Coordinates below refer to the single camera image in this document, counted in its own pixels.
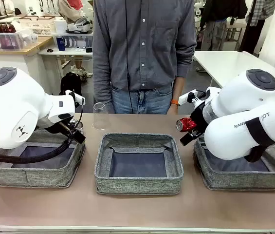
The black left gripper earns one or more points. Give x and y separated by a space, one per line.
76 136

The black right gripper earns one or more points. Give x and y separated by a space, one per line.
200 122

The crushed red soda can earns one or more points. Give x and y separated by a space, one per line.
187 124

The clear plastic cup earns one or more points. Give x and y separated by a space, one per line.
100 119

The person's right forearm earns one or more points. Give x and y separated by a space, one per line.
100 80

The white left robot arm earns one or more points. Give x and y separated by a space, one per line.
10 104

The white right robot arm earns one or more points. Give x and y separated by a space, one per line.
237 136

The person's left forearm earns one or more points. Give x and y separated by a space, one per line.
178 85

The person's left hand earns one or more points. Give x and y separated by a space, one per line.
172 110

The orange wrist watch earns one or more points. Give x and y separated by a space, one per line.
175 102

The grey fabric basket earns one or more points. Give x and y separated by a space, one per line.
137 182
237 179
49 175

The black backpack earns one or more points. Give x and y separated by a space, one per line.
70 83

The white sneaker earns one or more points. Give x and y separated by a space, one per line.
200 69

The white background desk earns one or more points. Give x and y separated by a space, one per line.
66 52

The dark blue bottle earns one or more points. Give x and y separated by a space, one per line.
61 44

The wooden counter top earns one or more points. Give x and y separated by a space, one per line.
37 45

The person in grey shirt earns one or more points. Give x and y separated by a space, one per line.
142 48

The background person in black jacket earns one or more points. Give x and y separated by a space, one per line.
215 31

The white and black device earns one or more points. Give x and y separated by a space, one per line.
78 25

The white plastic jug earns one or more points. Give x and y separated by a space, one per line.
60 25

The white crate with wooden tray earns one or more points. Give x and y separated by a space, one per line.
42 26

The clear plastic storage box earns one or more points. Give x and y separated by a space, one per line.
8 40

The dark hanging garment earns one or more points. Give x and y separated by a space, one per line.
254 34

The hanging plaid shirt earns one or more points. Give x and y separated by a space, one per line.
261 12

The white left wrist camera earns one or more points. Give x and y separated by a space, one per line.
77 98

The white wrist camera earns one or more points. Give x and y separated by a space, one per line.
77 98
186 98

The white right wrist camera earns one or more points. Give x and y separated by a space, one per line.
186 98

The aluminium table edge rail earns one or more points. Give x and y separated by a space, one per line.
137 231

